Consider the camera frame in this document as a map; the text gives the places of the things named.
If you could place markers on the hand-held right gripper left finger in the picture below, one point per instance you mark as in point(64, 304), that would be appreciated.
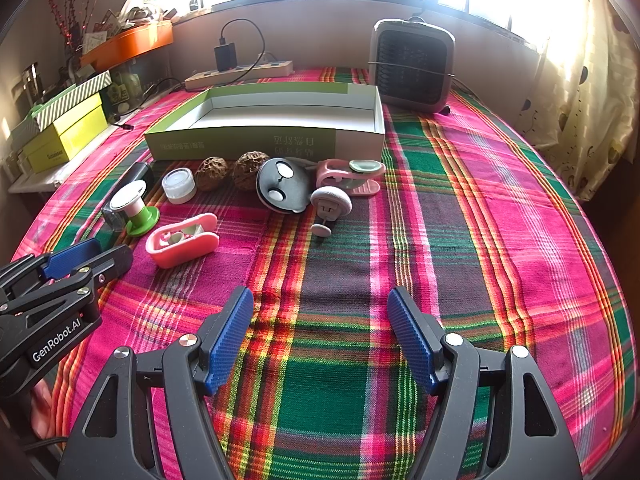
point(230, 340)

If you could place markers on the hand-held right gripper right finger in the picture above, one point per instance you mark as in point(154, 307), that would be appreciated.
point(412, 340)

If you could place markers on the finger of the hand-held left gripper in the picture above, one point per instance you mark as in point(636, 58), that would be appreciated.
point(70, 258)
point(112, 262)

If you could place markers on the green spool white top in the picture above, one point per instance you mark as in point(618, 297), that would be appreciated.
point(129, 199)

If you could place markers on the pink oval dispenser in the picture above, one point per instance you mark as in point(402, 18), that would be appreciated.
point(185, 255)

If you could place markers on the black rectangular device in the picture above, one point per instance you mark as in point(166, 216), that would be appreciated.
point(140, 175)

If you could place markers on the white jar clear lid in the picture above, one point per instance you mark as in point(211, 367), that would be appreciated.
point(178, 185)

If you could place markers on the small brown walnut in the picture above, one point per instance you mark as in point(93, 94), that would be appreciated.
point(212, 174)

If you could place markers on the white mushroom-shaped plug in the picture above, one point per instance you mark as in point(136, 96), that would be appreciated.
point(330, 202)

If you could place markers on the black round case white eyes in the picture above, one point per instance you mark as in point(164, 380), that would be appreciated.
point(295, 190)

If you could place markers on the large brown walnut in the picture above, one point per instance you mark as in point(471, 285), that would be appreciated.
point(251, 172)

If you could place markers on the pink clip green pad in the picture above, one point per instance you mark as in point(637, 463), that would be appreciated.
point(330, 166)

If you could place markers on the green white cardboard box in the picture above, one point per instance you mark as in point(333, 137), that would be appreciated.
point(300, 145)

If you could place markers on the plaid tablecloth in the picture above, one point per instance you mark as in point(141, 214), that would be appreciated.
point(350, 260)

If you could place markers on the yellow box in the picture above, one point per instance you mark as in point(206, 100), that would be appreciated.
point(65, 140)

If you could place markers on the green striped box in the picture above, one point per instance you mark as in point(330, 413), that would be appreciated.
point(70, 97)

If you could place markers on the green patterned jar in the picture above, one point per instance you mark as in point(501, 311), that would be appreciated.
point(125, 91)

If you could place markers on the metal container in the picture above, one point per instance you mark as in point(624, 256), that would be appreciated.
point(27, 82)

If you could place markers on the orange tray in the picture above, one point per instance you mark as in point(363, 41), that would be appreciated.
point(130, 42)

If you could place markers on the red berry branches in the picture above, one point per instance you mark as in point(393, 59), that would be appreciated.
point(66, 30)

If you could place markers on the black charger adapter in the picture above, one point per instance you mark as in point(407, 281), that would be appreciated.
point(226, 56)

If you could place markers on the beige power strip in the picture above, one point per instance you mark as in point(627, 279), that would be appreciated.
point(250, 71)

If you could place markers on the paper clutter pile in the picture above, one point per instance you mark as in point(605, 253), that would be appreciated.
point(130, 15)

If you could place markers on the grey space heater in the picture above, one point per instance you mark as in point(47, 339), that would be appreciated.
point(410, 65)

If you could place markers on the cream patterned curtain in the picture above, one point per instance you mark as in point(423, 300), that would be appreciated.
point(590, 110)

